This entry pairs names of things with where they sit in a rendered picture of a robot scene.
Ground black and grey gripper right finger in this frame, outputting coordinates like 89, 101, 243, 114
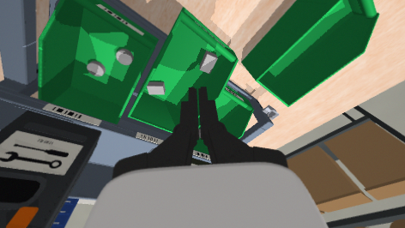
198, 87, 288, 168

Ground green bin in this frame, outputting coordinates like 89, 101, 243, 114
193, 85, 252, 154
241, 0, 380, 107
128, 11, 236, 133
38, 0, 157, 124

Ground dark grey metal shelf rack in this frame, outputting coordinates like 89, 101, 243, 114
0, 0, 279, 201

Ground grey metal disc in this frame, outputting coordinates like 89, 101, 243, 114
116, 49, 134, 65
87, 61, 106, 76

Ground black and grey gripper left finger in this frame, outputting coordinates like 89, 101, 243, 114
112, 87, 199, 179

